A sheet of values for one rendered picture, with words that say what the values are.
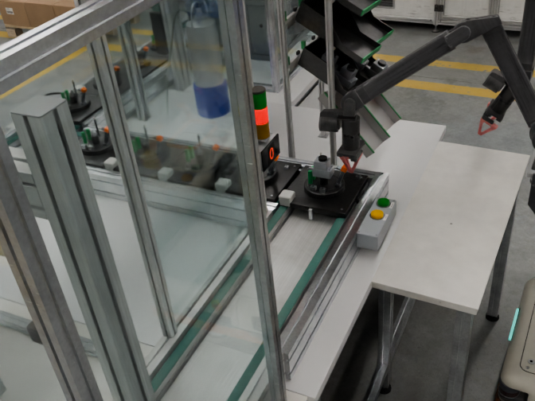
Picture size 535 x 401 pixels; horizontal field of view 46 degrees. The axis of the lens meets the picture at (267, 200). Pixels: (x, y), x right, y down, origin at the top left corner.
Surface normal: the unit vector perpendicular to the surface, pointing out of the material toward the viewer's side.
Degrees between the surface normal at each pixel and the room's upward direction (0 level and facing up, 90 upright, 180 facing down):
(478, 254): 0
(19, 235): 90
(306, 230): 0
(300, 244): 0
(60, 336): 90
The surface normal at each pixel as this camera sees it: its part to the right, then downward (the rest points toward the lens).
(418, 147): -0.09, -0.82
